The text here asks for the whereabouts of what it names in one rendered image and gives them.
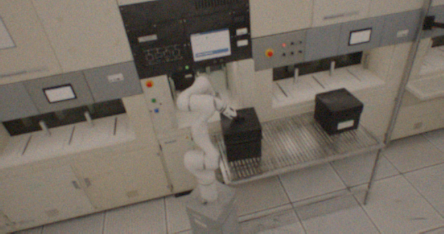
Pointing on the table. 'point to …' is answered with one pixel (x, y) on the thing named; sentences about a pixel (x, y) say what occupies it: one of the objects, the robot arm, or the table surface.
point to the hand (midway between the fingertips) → (238, 117)
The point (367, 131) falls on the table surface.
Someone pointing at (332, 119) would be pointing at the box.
